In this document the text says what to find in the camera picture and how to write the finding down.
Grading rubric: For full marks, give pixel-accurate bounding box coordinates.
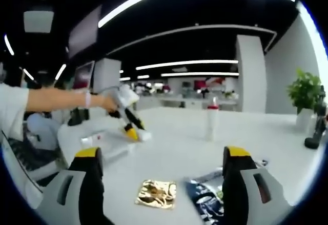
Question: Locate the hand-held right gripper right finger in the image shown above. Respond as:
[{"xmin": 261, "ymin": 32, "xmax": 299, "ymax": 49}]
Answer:
[{"xmin": 221, "ymin": 146, "xmax": 293, "ymax": 225}]

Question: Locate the ceiling hung display panel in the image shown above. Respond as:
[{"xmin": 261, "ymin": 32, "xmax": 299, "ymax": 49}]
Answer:
[{"xmin": 68, "ymin": 4, "xmax": 103, "ymax": 59}]

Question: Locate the potted green plant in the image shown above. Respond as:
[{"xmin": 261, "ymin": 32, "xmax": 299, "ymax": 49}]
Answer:
[{"xmin": 286, "ymin": 68, "xmax": 323, "ymax": 131}]

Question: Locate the ceiling air vent unit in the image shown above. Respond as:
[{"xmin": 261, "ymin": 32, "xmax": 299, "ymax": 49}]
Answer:
[{"xmin": 23, "ymin": 10, "xmax": 54, "ymax": 33}]

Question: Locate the monitor with red screen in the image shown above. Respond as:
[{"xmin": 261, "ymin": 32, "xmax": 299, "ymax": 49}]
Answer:
[{"xmin": 73, "ymin": 60, "xmax": 96, "ymax": 90}]

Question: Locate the black figurine on stand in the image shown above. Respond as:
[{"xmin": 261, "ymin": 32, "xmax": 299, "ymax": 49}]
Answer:
[{"xmin": 304, "ymin": 85, "xmax": 328, "ymax": 149}]

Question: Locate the white background workbench row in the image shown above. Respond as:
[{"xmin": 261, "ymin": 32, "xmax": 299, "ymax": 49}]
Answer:
[{"xmin": 138, "ymin": 95, "xmax": 239, "ymax": 112}]

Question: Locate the person's left hand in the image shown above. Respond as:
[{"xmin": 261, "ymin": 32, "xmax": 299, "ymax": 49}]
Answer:
[{"xmin": 98, "ymin": 94, "xmax": 119, "ymax": 115}]

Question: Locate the gold skincare sachet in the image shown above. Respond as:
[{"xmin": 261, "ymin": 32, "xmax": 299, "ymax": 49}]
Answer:
[{"xmin": 135, "ymin": 179, "xmax": 177, "ymax": 210}]

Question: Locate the red-capped white skincare bottle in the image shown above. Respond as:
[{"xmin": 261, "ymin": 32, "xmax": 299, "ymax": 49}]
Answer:
[{"xmin": 206, "ymin": 96, "xmax": 219, "ymax": 141}]

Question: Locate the long curved ceiling light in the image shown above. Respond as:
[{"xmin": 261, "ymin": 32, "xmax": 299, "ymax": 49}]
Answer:
[{"xmin": 98, "ymin": 0, "xmax": 297, "ymax": 28}]

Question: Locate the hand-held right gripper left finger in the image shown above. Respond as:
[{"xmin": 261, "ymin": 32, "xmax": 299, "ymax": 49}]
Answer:
[{"xmin": 35, "ymin": 147, "xmax": 115, "ymax": 225}]

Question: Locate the straight ceiling light strip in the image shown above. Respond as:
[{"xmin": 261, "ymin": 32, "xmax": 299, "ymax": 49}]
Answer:
[
  {"xmin": 160, "ymin": 71, "xmax": 240, "ymax": 77},
  {"xmin": 135, "ymin": 59, "xmax": 239, "ymax": 71}
]

